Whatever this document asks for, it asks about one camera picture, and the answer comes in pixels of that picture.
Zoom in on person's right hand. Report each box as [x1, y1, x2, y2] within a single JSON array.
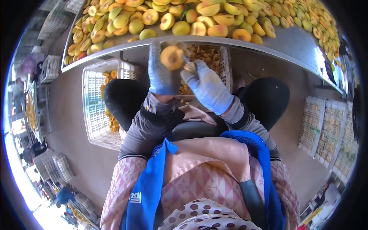
[[180, 59, 235, 116]]

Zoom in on person's left hand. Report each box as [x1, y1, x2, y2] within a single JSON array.
[[148, 40, 191, 96]]

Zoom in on person's right fingers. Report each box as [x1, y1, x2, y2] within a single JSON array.
[[180, 59, 213, 87]]

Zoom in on person's left fingers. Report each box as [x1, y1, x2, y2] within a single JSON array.
[[150, 40, 191, 55]]

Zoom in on metal pitting spoon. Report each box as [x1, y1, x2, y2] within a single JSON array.
[[181, 55, 198, 73]]

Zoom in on orange peach half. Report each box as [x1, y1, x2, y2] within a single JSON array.
[[160, 46, 185, 72]]

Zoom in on heap of peach pits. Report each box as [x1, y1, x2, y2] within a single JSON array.
[[179, 44, 222, 95]]

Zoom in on white plastic crate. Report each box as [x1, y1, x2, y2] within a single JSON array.
[[82, 58, 139, 152], [175, 44, 233, 102]]

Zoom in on pile of halved yellow peaches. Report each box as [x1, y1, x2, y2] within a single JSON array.
[[63, 0, 346, 72]]

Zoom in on black wrist band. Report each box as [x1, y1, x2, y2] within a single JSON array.
[[227, 104, 251, 130], [140, 106, 185, 127]]

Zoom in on person's legs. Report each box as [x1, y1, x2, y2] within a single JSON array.
[[103, 77, 291, 141]]

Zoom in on steel work table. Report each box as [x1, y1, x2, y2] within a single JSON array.
[[60, 0, 350, 95]]

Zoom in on heap of peach pieces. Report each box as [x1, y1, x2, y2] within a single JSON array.
[[100, 70, 121, 133]]

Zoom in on person's body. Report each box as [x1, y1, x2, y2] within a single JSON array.
[[101, 104, 301, 230]]

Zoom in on stack of white crates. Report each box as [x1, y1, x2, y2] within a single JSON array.
[[37, 0, 87, 41], [40, 54, 61, 84], [32, 148, 75, 184]]

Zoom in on row of stacked white crates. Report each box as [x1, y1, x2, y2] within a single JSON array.
[[297, 96, 360, 185]]

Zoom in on table with peaches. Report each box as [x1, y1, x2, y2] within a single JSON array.
[[25, 82, 53, 142]]

